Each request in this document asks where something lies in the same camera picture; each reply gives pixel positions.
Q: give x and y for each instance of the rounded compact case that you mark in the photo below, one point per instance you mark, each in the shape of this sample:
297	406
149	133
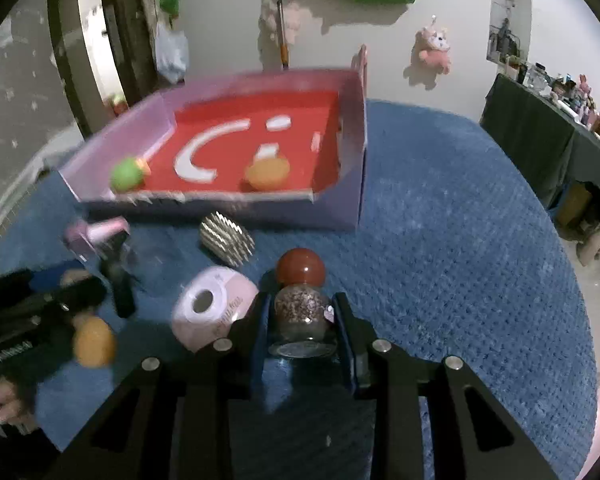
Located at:
220	305

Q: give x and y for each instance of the dark wooden door frame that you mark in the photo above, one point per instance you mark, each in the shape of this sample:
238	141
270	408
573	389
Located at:
130	35

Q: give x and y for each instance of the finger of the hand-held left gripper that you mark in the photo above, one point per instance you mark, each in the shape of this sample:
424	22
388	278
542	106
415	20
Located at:
75	295

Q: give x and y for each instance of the pink nail polish bottle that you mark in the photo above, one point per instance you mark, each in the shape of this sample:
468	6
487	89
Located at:
92	232

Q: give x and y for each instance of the orange round toy cake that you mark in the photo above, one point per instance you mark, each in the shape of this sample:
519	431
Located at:
266	172
95	342

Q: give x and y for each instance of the clutter of small bottles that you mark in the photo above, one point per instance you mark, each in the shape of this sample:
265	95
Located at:
575	95

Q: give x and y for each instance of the purple cardboard box red inside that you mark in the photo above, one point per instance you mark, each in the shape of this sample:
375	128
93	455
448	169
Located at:
300	120

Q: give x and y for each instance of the translucent plastic bag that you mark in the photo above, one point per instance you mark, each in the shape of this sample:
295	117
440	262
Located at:
172	57

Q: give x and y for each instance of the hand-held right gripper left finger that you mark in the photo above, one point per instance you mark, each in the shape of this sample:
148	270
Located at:
259	345

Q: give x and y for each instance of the person's left hand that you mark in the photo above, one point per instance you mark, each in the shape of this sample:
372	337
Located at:
10	405

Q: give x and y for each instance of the black nail polish bottle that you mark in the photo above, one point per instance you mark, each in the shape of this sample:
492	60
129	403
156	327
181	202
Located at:
122	290

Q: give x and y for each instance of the glass bottle with red stopper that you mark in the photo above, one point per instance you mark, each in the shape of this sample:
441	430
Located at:
300	310

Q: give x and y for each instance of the blue textured blanket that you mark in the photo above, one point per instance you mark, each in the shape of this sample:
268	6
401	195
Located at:
455	260

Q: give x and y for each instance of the gold ribbed hair comb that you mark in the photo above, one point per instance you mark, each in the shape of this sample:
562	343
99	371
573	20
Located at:
225	237

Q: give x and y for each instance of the yellowish box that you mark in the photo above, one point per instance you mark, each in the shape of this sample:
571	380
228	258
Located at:
574	205

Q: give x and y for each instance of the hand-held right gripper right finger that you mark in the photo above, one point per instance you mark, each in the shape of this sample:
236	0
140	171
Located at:
344	345

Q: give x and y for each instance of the table with dark cloth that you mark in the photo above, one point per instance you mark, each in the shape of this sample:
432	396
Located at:
530	130

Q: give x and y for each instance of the green squishy toy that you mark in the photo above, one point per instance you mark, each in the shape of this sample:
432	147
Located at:
125	175

